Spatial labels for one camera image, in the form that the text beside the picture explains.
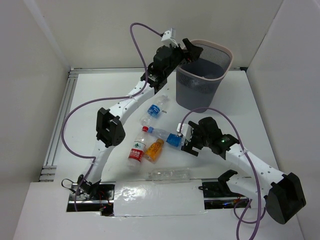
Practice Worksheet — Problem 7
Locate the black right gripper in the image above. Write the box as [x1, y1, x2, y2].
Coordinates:
[181, 120, 212, 157]

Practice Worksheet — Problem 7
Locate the clear bottle blue cap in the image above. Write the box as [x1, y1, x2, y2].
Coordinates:
[147, 126, 185, 148]

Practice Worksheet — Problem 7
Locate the clear bottle red cap label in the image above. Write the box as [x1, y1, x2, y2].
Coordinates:
[127, 126, 149, 171]

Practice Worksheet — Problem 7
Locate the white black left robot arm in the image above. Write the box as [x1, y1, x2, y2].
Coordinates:
[77, 38, 203, 200]

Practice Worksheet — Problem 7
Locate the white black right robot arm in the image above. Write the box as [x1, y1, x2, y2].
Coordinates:
[177, 117, 306, 225]

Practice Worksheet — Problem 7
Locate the grey mesh waste bin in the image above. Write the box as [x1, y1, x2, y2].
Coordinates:
[176, 39, 233, 110]

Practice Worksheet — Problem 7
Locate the clear crushed unlabelled bottle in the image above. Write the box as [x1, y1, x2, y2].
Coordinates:
[146, 167, 192, 184]

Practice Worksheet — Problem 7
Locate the small orange juice bottle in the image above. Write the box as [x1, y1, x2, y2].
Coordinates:
[144, 138, 165, 163]

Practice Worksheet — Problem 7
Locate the clear bottle blue Aqua label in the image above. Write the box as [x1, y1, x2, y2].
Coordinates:
[139, 95, 170, 127]

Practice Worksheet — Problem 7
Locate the white taped cover sheet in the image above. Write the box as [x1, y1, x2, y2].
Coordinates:
[113, 180, 206, 217]

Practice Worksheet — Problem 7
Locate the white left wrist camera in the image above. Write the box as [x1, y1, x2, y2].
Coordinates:
[161, 28, 177, 44]

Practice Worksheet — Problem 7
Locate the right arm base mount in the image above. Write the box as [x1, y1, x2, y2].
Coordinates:
[198, 170, 249, 210]

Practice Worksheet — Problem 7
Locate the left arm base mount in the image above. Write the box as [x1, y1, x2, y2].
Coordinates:
[61, 178, 115, 217]

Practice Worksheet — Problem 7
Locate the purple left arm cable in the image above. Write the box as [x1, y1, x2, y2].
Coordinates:
[61, 22, 166, 211]

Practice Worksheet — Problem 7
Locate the aluminium frame rail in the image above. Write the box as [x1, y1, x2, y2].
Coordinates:
[38, 68, 78, 183]

